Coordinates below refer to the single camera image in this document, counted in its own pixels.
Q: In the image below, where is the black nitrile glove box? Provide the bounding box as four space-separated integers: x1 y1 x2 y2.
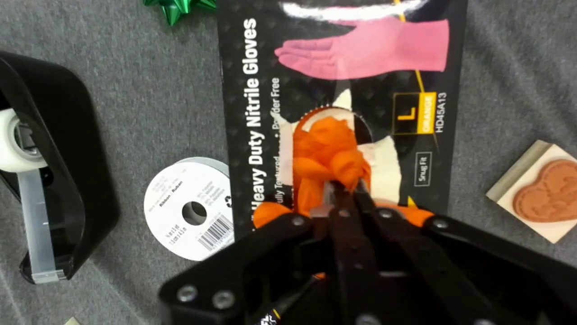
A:
216 0 467 236

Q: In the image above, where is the black tape dispenser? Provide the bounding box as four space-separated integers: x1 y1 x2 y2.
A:
0 50 119 285

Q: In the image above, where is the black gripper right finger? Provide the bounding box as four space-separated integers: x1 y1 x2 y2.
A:
353 187 497 325

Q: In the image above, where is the grey table cloth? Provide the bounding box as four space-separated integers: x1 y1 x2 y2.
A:
0 0 577 325

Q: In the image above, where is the orange nitrile glove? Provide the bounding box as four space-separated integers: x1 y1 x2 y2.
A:
252 117 432 229

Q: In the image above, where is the green gift bow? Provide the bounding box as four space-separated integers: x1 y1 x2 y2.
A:
142 0 216 27

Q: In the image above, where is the wooden heart stamp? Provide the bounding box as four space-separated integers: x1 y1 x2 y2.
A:
486 139 577 243

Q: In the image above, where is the white ribbon spool near box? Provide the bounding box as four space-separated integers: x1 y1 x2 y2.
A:
144 157 234 261

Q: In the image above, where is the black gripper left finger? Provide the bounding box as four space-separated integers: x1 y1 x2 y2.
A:
328 186 382 325

